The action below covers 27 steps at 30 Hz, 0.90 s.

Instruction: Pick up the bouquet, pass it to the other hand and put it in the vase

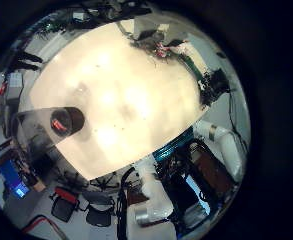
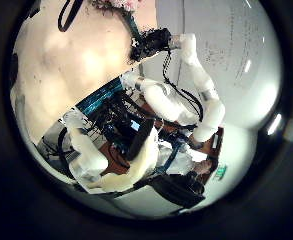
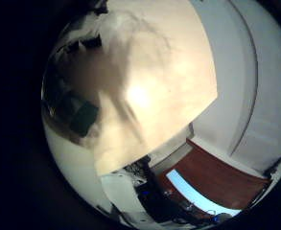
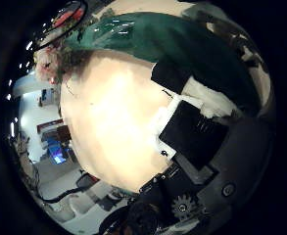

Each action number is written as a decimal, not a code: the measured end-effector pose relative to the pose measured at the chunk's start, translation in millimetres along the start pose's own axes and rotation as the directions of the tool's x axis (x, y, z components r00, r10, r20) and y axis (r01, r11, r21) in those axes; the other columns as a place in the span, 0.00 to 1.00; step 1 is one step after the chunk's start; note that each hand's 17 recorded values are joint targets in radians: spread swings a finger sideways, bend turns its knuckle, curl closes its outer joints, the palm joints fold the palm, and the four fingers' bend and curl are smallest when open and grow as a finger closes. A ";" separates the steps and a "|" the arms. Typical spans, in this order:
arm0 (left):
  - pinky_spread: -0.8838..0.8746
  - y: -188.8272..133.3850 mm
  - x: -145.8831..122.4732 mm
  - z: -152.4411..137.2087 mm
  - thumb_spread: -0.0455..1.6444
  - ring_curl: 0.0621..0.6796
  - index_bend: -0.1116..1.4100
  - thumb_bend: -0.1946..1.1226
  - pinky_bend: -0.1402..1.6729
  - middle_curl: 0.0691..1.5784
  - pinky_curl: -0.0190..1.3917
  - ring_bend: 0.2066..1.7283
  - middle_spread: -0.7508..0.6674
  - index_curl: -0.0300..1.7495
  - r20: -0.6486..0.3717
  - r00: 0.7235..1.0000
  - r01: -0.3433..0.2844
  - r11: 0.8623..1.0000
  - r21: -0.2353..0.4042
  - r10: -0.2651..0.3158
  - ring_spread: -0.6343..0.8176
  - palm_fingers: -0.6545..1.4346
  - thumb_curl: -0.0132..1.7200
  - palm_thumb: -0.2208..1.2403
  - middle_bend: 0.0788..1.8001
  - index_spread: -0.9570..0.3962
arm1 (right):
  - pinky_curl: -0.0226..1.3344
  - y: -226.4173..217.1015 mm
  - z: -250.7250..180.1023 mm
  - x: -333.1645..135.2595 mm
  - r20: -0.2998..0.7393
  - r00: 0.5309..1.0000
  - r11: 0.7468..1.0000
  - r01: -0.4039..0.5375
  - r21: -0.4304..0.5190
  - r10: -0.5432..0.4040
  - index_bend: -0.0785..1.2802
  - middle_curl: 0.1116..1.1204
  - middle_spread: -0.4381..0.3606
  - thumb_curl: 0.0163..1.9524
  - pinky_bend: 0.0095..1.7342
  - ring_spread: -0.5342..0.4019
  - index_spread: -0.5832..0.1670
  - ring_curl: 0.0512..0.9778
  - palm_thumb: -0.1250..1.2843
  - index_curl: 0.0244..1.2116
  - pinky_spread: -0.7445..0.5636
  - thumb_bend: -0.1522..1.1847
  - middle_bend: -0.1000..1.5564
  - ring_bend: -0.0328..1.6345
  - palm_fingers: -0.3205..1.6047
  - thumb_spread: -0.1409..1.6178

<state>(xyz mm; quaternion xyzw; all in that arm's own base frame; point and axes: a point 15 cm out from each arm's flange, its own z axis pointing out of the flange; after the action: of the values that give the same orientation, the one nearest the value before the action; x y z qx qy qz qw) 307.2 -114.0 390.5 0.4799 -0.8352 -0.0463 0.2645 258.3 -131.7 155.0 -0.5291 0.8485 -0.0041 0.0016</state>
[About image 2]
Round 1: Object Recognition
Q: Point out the green exit sign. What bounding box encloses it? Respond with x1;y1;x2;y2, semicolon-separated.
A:
214;164;229;182

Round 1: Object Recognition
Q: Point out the black loop cable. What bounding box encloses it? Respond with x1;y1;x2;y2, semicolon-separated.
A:
57;0;84;33

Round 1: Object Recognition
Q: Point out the black electronics stack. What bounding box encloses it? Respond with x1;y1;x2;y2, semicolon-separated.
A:
92;91;154;161

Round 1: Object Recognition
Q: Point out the blue lit screen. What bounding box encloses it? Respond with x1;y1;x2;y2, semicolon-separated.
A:
129;119;142;132

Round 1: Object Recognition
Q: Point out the teal panel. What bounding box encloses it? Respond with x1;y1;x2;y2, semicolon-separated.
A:
75;77;124;117

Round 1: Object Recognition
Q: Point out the black cable bundle on right arm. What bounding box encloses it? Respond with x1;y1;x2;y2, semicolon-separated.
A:
161;49;205;131

